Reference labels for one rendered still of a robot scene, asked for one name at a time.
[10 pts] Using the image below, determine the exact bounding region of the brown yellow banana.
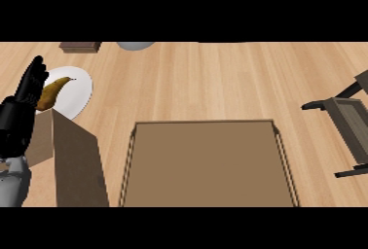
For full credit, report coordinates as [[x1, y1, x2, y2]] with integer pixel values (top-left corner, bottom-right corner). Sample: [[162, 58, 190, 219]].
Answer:
[[35, 76, 79, 112]]

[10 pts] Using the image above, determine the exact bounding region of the dark grey tiered basket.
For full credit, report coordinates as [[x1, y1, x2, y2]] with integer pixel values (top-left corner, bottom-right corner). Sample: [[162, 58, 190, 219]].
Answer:
[[301, 69, 368, 179]]

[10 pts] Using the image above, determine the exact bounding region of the white oval plate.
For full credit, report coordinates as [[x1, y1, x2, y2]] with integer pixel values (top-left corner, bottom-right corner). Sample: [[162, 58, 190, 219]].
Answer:
[[35, 65, 94, 122]]

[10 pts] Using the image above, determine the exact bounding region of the dark brown wooden block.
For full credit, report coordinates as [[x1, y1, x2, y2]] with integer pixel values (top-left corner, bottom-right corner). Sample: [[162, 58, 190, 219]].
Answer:
[[58, 42, 104, 54]]

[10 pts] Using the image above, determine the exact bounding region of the grey round bowl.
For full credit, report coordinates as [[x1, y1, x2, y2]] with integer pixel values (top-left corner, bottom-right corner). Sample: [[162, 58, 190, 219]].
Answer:
[[116, 42, 157, 52]]

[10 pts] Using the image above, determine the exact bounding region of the open brown wooden drawer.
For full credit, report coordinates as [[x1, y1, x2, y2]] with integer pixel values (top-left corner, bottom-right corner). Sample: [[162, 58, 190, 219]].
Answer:
[[119, 119, 302, 208]]

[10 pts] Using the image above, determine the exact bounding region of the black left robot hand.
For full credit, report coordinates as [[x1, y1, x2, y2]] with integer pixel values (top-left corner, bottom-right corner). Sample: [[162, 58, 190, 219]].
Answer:
[[0, 54, 51, 160]]

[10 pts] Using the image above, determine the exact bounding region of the brown cabinet door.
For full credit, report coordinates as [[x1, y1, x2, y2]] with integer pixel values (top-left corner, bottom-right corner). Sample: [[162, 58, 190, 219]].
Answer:
[[26, 108, 112, 208]]

